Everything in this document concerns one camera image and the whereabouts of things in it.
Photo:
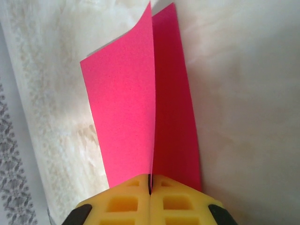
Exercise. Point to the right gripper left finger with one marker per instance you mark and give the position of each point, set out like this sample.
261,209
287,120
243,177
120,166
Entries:
122,206

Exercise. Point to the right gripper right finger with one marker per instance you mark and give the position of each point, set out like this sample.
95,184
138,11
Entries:
182,206

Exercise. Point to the pink square paper sheet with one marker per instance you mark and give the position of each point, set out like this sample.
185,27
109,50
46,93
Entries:
126,105

